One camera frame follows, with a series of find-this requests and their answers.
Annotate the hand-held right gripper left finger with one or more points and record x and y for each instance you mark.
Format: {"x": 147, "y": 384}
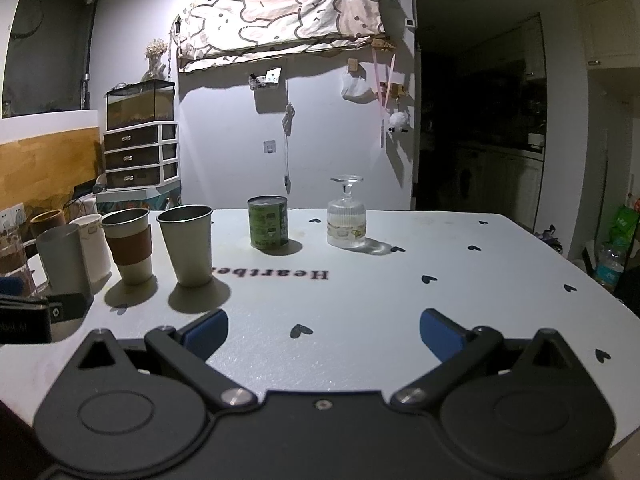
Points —
{"x": 207, "y": 334}

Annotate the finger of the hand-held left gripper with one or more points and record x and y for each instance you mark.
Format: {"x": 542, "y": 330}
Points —
{"x": 72, "y": 306}

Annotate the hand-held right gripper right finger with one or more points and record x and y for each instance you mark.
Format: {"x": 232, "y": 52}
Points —
{"x": 440, "y": 335}

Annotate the clear ribbed glass goblet cup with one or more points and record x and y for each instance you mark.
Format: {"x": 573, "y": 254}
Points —
{"x": 346, "y": 220}

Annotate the white cup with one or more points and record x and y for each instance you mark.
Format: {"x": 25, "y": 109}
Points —
{"x": 97, "y": 250}

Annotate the steel cup with brown sleeve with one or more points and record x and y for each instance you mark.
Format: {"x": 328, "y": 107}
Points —
{"x": 129, "y": 247}

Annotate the stainless steel cup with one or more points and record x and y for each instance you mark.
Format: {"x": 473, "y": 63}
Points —
{"x": 187, "y": 247}

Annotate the grey mug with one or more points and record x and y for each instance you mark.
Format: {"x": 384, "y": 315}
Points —
{"x": 62, "y": 260}

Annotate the glass mug with brown sleeve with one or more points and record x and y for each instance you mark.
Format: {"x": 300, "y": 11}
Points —
{"x": 14, "y": 260}

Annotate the white heart-print tablecloth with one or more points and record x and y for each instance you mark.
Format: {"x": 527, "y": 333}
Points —
{"x": 360, "y": 300}

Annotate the teal storage box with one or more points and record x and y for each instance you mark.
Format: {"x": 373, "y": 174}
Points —
{"x": 135, "y": 197}

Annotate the green tin can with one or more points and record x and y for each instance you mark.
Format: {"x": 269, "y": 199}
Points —
{"x": 268, "y": 222}

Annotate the white drawer unit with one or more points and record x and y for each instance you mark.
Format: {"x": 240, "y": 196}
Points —
{"x": 140, "y": 155}

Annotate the plastic water bottle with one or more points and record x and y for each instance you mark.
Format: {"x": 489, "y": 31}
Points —
{"x": 609, "y": 265}

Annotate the glass fish tank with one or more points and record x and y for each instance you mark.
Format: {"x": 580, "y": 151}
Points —
{"x": 139, "y": 107}

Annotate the green bag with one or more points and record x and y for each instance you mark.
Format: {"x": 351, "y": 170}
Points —
{"x": 625, "y": 225}

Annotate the white pot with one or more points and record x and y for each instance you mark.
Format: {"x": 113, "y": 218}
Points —
{"x": 536, "y": 140}

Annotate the white plush toy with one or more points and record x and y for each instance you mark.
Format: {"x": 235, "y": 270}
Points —
{"x": 399, "y": 121}

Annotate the pink ribbons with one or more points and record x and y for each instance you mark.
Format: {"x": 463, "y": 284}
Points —
{"x": 384, "y": 80}

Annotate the white hanging pouch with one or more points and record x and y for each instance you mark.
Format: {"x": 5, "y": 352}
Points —
{"x": 356, "y": 87}

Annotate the dark window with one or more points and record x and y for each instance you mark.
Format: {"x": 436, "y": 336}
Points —
{"x": 50, "y": 45}

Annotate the dried flower bouquet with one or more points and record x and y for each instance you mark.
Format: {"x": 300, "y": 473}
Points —
{"x": 156, "y": 57}

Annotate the cartoon printed cloth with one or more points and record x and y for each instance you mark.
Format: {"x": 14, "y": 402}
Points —
{"x": 280, "y": 15}

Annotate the wall socket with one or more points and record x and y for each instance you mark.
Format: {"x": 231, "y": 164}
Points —
{"x": 11, "y": 215}

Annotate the wall hook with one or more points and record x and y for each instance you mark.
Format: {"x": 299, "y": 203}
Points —
{"x": 269, "y": 146}

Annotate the clear acrylic wall holder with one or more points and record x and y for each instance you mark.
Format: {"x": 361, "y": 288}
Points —
{"x": 265, "y": 80}

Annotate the white wall cabinet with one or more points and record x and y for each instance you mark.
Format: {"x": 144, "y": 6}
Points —
{"x": 607, "y": 25}

